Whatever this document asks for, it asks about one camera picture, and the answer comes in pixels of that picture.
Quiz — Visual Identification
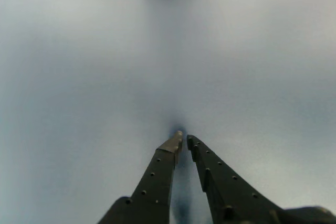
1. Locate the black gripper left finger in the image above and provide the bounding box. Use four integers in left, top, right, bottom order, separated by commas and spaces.
97, 130, 184, 224

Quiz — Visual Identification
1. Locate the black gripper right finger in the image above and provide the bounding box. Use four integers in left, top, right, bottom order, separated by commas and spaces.
186, 134, 286, 224

